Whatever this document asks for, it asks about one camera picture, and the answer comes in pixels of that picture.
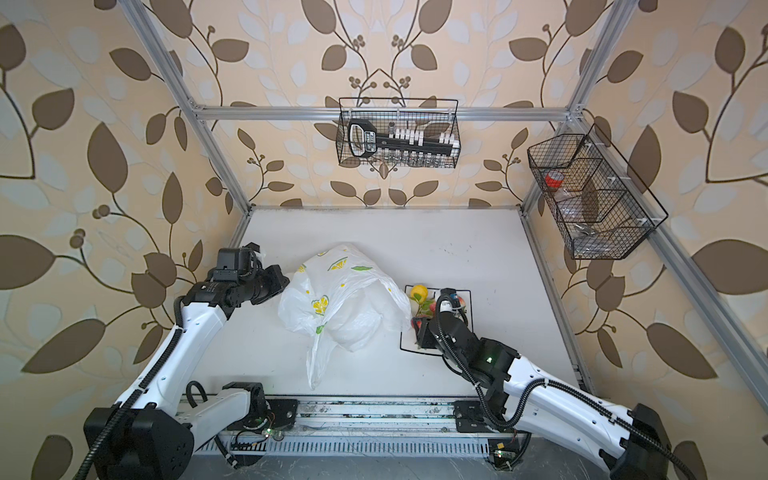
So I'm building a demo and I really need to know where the yellow fake lemon with leaves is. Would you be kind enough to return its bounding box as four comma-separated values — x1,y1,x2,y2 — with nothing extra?
409,284,434,318

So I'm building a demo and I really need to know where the white plastic bag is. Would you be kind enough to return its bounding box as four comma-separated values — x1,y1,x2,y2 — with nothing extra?
278,243,412,389

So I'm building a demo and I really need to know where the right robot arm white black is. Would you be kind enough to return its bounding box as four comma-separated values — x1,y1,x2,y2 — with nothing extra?
408,285,696,479

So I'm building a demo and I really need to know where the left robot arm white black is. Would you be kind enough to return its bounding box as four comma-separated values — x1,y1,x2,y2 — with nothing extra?
74,243,289,479

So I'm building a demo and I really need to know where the black socket tool set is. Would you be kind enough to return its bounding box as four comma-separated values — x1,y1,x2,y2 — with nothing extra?
346,119,461,161

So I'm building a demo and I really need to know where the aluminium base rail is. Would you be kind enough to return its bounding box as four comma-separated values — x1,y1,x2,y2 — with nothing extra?
220,395,532,460

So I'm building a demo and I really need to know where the black wire basket right wall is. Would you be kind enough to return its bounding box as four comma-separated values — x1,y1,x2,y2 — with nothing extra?
527,124,668,260

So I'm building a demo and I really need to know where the black wire basket wall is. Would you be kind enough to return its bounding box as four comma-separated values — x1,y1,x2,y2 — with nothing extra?
335,95,462,169
527,124,668,260

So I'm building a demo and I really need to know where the black wire basket back wall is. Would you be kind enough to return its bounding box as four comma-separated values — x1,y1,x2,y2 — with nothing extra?
335,95,462,169

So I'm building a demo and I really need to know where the aluminium corner post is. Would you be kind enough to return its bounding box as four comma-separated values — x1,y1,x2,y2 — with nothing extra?
519,0,637,222

